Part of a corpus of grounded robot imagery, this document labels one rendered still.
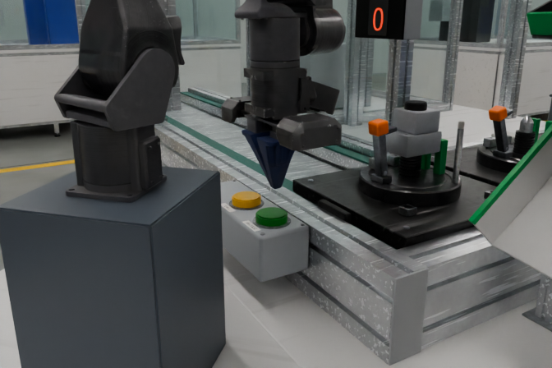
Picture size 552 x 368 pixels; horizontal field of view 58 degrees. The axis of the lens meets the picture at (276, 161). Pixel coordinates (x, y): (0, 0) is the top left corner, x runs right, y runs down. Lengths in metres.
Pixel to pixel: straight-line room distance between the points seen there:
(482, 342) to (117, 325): 0.39
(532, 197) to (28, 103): 5.31
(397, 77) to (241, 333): 0.53
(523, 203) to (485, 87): 5.23
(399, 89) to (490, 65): 4.80
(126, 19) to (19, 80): 5.17
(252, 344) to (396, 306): 0.16
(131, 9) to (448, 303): 0.43
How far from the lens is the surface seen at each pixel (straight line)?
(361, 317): 0.58
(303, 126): 0.50
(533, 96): 6.26
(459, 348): 0.61
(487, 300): 0.66
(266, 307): 0.64
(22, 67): 5.56
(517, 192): 0.53
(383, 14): 0.88
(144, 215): 0.39
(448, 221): 0.63
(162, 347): 0.43
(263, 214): 0.61
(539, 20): 0.50
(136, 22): 0.42
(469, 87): 5.88
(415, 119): 0.68
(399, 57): 0.92
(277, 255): 0.60
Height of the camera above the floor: 1.20
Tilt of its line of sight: 16 degrees down
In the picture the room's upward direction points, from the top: straight up
